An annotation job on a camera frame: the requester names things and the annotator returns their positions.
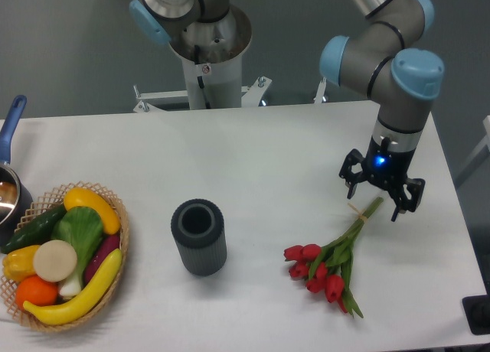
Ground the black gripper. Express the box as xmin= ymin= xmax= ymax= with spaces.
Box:
xmin=339 ymin=139 xmax=426 ymax=222

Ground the red tulip bouquet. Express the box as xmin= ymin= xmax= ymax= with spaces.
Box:
xmin=283 ymin=197 xmax=384 ymax=318

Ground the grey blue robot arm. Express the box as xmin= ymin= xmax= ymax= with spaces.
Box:
xmin=129 ymin=0 xmax=445 ymax=213

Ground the black device at edge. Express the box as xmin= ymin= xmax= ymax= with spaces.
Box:
xmin=462 ymin=295 xmax=489 ymax=335

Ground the dark grey ribbed vase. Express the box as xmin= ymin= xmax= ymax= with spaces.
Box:
xmin=171 ymin=199 xmax=227 ymax=276

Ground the purple eggplant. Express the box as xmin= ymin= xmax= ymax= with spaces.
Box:
xmin=83 ymin=233 xmax=120 ymax=285

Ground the green bok choy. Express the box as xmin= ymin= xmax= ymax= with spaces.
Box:
xmin=51 ymin=207 xmax=103 ymax=300

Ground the yellow squash upper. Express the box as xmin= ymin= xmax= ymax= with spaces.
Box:
xmin=64 ymin=187 xmax=121 ymax=235

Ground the yellow squash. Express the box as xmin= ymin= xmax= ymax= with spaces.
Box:
xmin=64 ymin=187 xmax=121 ymax=235
xmin=23 ymin=249 xmax=123 ymax=326

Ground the yellow squash lower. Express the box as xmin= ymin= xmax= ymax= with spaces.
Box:
xmin=23 ymin=249 xmax=123 ymax=326

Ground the woven wicker basket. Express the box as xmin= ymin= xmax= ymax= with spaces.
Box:
xmin=1 ymin=181 xmax=129 ymax=333

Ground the beige round disc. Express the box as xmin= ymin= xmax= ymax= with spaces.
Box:
xmin=33 ymin=240 xmax=77 ymax=282

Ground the green cucumber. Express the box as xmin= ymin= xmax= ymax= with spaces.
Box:
xmin=1 ymin=205 xmax=67 ymax=254

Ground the orange fruit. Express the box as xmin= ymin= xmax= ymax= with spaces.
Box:
xmin=15 ymin=275 xmax=58 ymax=310

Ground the yellow bell pepper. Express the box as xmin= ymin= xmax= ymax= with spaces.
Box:
xmin=2 ymin=245 xmax=41 ymax=283

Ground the white frame at right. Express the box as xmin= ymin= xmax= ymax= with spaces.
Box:
xmin=453 ymin=116 xmax=489 ymax=189

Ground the white metal base frame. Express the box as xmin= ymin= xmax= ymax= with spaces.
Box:
xmin=132 ymin=76 xmax=329 ymax=113

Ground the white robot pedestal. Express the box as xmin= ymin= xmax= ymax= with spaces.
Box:
xmin=171 ymin=5 xmax=252 ymax=110

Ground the blue handled saucepan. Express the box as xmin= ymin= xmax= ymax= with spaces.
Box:
xmin=1 ymin=95 xmax=32 ymax=246

